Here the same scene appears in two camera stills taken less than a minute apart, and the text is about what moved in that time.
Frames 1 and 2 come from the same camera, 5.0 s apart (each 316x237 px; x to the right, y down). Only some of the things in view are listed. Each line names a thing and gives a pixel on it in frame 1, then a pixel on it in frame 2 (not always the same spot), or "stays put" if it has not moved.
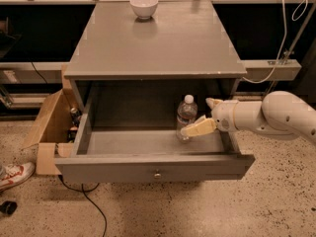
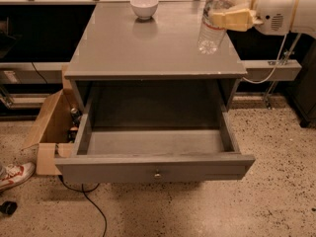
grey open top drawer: [148, 154] stays put
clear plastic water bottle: [186, 116] -> [211, 38]
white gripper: [223, 116] -> [275, 9]
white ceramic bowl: [144, 6] stays put
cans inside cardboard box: [76, 116] stays put
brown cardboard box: [55, 134] stays put
